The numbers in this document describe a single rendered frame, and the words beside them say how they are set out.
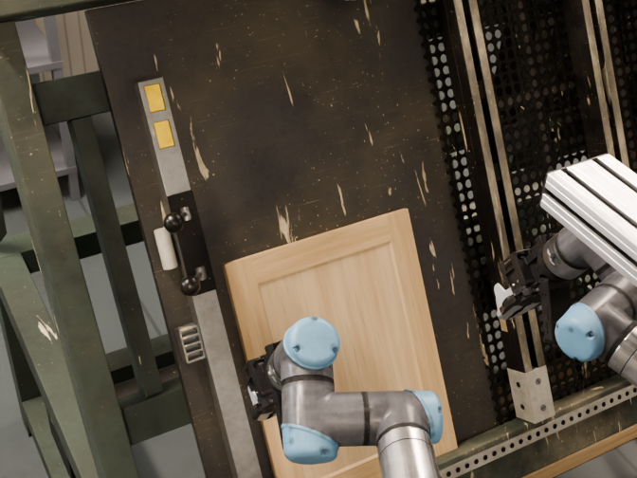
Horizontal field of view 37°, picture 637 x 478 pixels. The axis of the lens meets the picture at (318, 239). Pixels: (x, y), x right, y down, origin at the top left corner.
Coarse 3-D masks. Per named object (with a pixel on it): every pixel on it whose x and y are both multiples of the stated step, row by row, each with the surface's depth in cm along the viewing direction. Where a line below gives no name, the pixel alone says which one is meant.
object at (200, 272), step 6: (198, 270) 182; (204, 270) 183; (186, 276) 173; (192, 276) 173; (198, 276) 179; (204, 276) 183; (180, 282) 173; (186, 282) 172; (192, 282) 172; (198, 282) 173; (180, 288) 172; (186, 288) 171; (192, 288) 172; (198, 288) 172; (186, 294) 172; (192, 294) 172
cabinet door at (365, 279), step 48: (336, 240) 199; (384, 240) 204; (240, 288) 190; (288, 288) 195; (336, 288) 200; (384, 288) 205; (240, 336) 192; (384, 336) 206; (432, 336) 211; (336, 384) 202; (384, 384) 207; (432, 384) 212
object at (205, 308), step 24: (144, 96) 177; (144, 120) 180; (168, 168) 180; (168, 192) 181; (192, 312) 187; (216, 312) 186; (216, 336) 187; (216, 360) 187; (216, 384) 187; (216, 408) 191; (240, 408) 190; (240, 432) 190; (240, 456) 191
